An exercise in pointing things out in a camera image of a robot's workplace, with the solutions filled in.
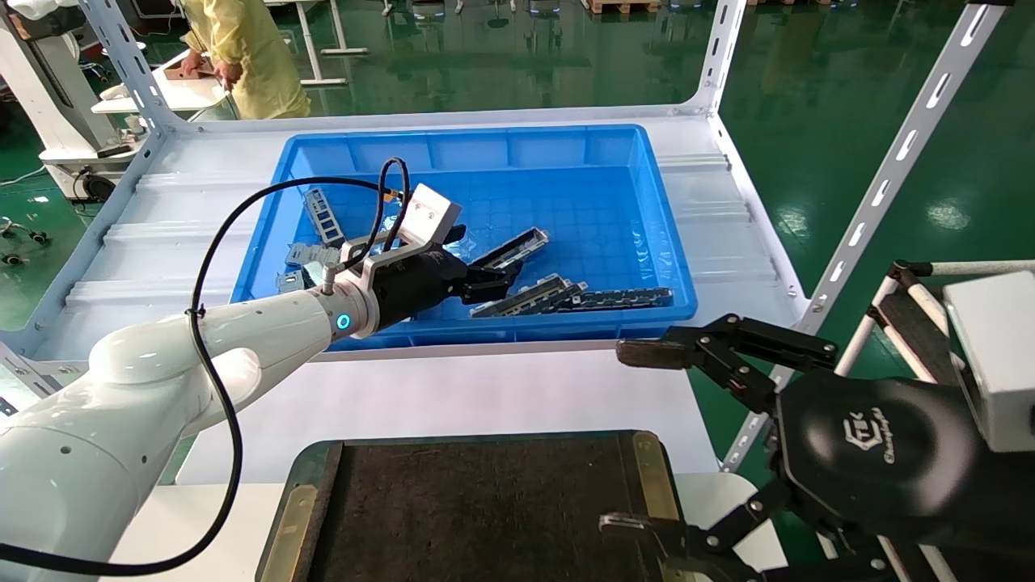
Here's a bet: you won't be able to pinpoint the chair base with casters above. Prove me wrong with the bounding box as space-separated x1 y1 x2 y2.
0 217 51 268

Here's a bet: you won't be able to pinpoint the dark metal channel part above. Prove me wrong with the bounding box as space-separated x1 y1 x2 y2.
534 280 589 314

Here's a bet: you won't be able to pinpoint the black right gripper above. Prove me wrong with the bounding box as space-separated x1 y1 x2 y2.
600 313 1035 582

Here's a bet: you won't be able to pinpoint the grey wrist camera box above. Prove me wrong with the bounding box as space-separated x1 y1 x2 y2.
944 271 1035 453
399 183 463 249

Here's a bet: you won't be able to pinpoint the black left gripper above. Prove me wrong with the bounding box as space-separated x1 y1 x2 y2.
374 224 522 331

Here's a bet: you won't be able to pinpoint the long dark metal part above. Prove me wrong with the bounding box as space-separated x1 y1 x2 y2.
558 287 674 313

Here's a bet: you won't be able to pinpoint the white tubular frame black straps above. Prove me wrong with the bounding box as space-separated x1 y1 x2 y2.
837 259 1035 381

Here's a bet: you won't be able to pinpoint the white desk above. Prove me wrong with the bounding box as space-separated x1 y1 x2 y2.
91 48 231 114

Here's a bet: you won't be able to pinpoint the person in yellow coat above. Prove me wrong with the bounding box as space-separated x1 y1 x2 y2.
176 0 312 120

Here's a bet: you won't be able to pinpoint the white desk leg frame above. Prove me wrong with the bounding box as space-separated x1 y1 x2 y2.
291 0 369 87

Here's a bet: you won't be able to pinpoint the grey metal channel part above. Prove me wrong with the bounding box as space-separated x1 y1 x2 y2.
469 273 572 318
473 228 550 276

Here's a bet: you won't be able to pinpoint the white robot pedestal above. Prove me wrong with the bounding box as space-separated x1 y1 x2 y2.
0 0 154 203

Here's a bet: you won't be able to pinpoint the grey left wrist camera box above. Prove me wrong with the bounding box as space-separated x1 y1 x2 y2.
399 183 463 249

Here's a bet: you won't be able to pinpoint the dark ladder-like metal part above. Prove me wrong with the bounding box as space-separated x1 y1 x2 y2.
306 188 346 247

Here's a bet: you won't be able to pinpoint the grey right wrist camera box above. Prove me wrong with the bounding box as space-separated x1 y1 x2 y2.
944 271 1035 453

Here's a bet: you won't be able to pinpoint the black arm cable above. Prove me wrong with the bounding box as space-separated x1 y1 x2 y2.
0 158 411 576

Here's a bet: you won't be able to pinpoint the large blue plastic bin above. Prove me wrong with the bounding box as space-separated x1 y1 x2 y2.
230 124 699 352

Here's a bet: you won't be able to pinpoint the silver left camera bracket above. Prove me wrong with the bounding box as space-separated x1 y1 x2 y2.
340 234 423 285

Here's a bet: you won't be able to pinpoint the white perforated shelf post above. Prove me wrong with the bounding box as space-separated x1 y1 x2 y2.
0 339 90 399
687 0 749 114
79 0 175 134
720 0 1016 474

